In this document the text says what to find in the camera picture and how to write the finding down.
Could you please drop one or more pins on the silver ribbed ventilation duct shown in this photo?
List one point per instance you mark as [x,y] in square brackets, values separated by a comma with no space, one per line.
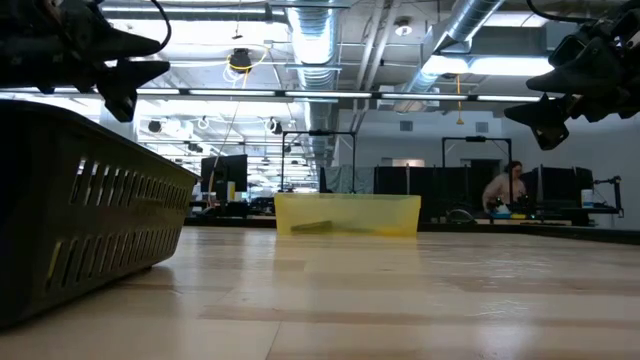
[465,20]
[315,40]

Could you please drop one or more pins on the grey fabric partition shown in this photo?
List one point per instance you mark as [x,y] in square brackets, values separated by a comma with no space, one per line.
[350,180]

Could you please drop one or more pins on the long ceiling light strip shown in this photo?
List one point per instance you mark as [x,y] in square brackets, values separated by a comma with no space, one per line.
[325,94]

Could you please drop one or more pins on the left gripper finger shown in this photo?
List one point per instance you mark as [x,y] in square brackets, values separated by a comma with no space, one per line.
[125,45]
[130,80]

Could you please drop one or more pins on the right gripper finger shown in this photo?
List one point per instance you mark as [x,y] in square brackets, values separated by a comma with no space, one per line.
[547,120]
[590,70]

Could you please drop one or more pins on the black ceiling device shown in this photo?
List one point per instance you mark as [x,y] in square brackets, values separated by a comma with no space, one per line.
[241,59]

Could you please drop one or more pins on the black aluminium table frame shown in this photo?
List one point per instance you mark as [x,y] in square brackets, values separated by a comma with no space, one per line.
[550,231]

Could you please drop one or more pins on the black round ceiling fixture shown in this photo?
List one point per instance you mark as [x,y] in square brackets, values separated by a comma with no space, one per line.
[155,126]

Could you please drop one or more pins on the black computer monitor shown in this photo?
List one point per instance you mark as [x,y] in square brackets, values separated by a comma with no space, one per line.
[222,172]

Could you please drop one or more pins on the small yellow card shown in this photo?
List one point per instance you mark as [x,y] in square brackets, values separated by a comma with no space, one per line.
[231,191]

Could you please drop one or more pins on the yellow hanging pendant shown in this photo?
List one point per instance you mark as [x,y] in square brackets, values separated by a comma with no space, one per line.
[459,121]

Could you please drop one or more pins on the white bottle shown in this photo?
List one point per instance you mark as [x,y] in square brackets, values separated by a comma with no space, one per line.
[587,198]

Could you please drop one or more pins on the white round ceiling sensor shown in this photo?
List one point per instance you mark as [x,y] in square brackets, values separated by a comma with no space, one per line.
[403,29]

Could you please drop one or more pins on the black perforated plastic basket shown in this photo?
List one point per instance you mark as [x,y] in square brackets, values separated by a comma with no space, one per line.
[100,210]

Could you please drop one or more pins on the translucent yellow plastic bin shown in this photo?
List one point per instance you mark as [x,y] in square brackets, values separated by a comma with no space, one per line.
[380,215]

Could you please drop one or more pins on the person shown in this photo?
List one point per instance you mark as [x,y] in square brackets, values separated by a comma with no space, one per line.
[500,187]

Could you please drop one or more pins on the black partition panels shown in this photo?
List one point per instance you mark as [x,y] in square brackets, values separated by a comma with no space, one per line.
[425,187]

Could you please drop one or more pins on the black rig frame stand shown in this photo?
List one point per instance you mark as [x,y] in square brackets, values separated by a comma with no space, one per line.
[475,138]
[320,132]

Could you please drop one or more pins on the grey dome device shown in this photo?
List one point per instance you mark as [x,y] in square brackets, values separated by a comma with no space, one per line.
[460,216]

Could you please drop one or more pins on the black equipment rack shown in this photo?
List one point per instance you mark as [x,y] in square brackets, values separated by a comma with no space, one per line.
[555,185]

